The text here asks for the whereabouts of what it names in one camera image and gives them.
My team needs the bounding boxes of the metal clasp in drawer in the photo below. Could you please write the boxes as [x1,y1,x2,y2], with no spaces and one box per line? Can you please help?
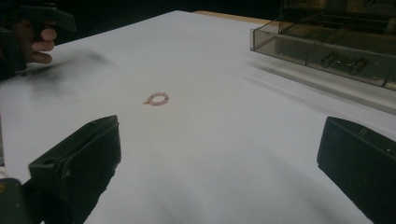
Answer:
[320,51,368,76]

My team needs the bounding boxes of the smoky clear plastic drawer box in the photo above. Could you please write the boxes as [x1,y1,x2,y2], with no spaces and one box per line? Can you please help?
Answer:
[249,0,396,91]

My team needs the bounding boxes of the small ring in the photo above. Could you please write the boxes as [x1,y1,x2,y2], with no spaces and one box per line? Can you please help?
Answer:
[142,91,170,107]

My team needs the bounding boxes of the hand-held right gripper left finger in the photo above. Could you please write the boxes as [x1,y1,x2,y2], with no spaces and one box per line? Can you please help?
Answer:
[28,114,122,224]

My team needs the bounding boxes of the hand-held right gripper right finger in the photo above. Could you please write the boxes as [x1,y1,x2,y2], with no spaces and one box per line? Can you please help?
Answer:
[316,116,396,224]

